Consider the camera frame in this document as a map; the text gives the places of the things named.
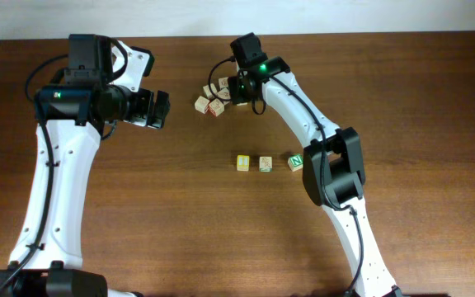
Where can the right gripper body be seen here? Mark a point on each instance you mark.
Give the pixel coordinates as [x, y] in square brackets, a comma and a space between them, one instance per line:
[237, 91]

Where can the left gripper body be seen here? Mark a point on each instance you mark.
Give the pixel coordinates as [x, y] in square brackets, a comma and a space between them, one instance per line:
[139, 107]

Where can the yellow letter wooden block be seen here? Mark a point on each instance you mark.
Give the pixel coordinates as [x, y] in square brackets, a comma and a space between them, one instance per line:
[243, 163]

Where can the teal sided picture block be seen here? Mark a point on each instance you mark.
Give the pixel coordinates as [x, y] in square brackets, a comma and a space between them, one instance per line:
[265, 164]

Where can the green letter N block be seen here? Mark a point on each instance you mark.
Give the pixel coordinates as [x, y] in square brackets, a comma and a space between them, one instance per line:
[295, 162]

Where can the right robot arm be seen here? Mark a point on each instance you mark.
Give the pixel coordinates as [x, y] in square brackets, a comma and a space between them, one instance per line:
[333, 169]

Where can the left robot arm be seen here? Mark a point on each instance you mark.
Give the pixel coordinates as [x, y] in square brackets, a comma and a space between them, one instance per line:
[76, 111]

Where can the center picture wooden block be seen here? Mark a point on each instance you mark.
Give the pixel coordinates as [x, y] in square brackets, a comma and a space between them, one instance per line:
[224, 96]

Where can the top blue sided block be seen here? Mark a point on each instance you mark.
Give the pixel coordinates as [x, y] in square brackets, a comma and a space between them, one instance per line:
[223, 83]

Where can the red edged picture block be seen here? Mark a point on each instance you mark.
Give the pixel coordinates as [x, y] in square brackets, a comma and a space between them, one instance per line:
[216, 107]

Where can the upper left picture block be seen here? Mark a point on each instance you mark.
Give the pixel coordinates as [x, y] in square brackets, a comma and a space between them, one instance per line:
[210, 91]

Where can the leftmost plain wooden block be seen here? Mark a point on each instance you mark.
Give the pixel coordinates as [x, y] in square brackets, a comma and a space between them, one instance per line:
[202, 104]

